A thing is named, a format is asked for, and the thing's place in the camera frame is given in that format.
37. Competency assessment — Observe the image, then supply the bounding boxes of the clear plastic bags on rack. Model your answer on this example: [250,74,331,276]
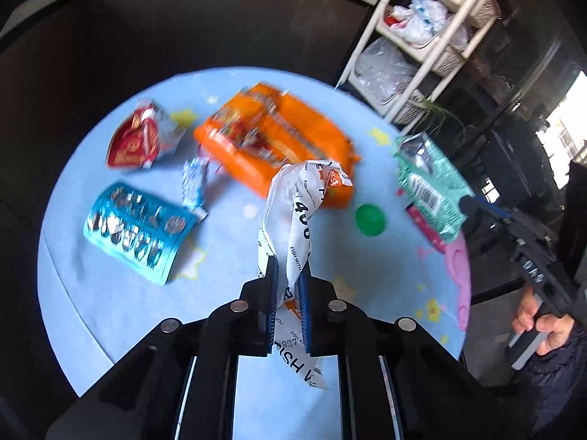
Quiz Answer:
[354,37,417,105]

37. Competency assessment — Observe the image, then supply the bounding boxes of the person's right hand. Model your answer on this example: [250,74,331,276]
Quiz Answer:
[511,286,575,356]

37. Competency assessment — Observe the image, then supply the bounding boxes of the white storage rack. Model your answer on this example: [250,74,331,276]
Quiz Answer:
[337,0,500,133]

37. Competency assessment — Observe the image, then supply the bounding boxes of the orange noodle package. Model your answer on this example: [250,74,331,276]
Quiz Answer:
[193,82,360,197]

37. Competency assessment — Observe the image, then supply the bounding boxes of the green spider plant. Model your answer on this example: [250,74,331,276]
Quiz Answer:
[420,99,468,138]

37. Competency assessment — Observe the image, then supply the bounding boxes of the red snack wrapper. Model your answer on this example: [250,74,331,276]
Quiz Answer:
[105,100,186,169]

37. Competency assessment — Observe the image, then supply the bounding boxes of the green mint wrapper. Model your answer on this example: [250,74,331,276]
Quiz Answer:
[394,132,474,243]

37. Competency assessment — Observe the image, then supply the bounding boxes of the teal snack packet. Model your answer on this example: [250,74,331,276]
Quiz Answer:
[84,181,207,286]

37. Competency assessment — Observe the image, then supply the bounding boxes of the small white crumpled wrapper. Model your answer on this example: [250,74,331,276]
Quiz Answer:
[181,157,210,221]

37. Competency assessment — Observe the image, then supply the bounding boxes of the light blue cartoon tablecloth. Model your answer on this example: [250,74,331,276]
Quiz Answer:
[36,65,474,440]

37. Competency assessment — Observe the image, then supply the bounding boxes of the white printed paper bag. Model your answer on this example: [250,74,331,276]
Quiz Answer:
[258,160,353,389]

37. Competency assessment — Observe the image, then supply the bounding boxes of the green bottle cap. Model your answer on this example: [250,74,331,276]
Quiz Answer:
[355,203,386,237]

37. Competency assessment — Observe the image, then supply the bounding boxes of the white plastic bags on rack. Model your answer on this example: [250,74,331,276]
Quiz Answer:
[383,0,455,47]

